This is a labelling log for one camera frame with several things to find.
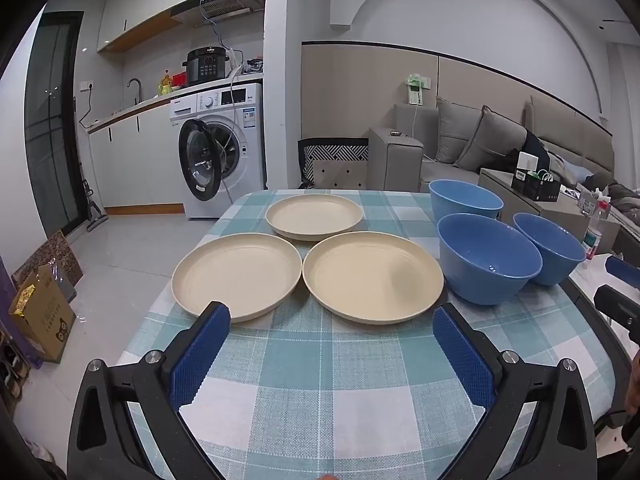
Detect blue bowl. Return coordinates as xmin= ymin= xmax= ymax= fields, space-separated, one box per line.
xmin=437 ymin=213 xmax=543 ymax=306
xmin=512 ymin=212 xmax=587 ymax=286
xmin=429 ymin=179 xmax=504 ymax=222

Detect black box with cables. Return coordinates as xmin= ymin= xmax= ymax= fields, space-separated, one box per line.
xmin=511 ymin=167 xmax=561 ymax=203

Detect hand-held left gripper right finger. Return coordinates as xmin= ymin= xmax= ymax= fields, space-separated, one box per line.
xmin=430 ymin=303 xmax=598 ymax=480

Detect grey sofa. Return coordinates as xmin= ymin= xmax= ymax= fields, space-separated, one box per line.
xmin=368 ymin=95 xmax=640 ymax=198

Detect dark jacket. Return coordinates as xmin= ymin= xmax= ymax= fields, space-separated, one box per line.
xmin=520 ymin=130 xmax=552 ymax=171

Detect white washing machine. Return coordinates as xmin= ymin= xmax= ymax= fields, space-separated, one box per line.
xmin=169 ymin=82 xmax=266 ymax=220

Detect beige diamond print cushion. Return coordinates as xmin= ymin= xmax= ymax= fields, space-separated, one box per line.
xmin=312 ymin=160 xmax=372 ymax=191

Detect range hood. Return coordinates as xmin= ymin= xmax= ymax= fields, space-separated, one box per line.
xmin=172 ymin=0 xmax=266 ymax=27

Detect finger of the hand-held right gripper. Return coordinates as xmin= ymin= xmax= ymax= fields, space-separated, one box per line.
xmin=606 ymin=256 xmax=640 ymax=288
xmin=594 ymin=285 xmax=640 ymax=343

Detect cream plate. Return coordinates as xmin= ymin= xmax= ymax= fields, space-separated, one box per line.
xmin=171 ymin=233 xmax=303 ymax=323
xmin=303 ymin=231 xmax=445 ymax=323
xmin=265 ymin=194 xmax=364 ymax=242

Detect clear water bottle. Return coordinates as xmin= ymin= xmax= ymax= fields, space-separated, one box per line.
xmin=581 ymin=200 xmax=612 ymax=261

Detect white kitchen counter cabinet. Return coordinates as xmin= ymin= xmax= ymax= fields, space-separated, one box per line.
xmin=87 ymin=94 xmax=188 ymax=216

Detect dark glass door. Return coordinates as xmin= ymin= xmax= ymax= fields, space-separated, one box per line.
xmin=24 ymin=11 xmax=84 ymax=241

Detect metal tissue box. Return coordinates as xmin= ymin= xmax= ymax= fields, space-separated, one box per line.
xmin=577 ymin=187 xmax=608 ymax=218

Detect grey sofa cushion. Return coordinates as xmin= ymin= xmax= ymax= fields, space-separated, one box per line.
xmin=436 ymin=96 xmax=484 ymax=165
xmin=455 ymin=105 xmax=531 ymax=173

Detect black pressure cooker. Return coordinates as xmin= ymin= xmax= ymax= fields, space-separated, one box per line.
xmin=182 ymin=46 xmax=232 ymax=87

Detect blue cable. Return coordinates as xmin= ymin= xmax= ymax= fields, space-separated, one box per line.
xmin=199 ymin=0 xmax=227 ymax=52

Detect black white patterned cushion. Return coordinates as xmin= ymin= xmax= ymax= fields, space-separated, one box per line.
xmin=298 ymin=137 xmax=371 ymax=190

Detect green white wall device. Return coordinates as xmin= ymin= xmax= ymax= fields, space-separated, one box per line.
xmin=404 ymin=74 xmax=432 ymax=106

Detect floor mop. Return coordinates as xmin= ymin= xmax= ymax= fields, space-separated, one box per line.
xmin=74 ymin=95 xmax=109 ymax=232

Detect cardboard box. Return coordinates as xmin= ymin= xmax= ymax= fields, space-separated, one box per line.
xmin=9 ymin=265 xmax=77 ymax=363

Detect dark olive clothes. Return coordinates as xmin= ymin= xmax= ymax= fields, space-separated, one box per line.
xmin=585 ymin=172 xmax=640 ymax=211

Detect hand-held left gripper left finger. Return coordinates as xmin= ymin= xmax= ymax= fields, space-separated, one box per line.
xmin=67 ymin=301 xmax=232 ymax=480

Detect brown dotted board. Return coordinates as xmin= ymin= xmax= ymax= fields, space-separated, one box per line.
xmin=12 ymin=230 xmax=84 ymax=291

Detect grey side cabinet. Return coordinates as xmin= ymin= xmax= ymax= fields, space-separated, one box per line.
xmin=479 ymin=167 xmax=621 ymax=257

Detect teal checked tablecloth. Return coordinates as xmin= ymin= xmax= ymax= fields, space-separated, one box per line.
xmin=117 ymin=189 xmax=618 ymax=480

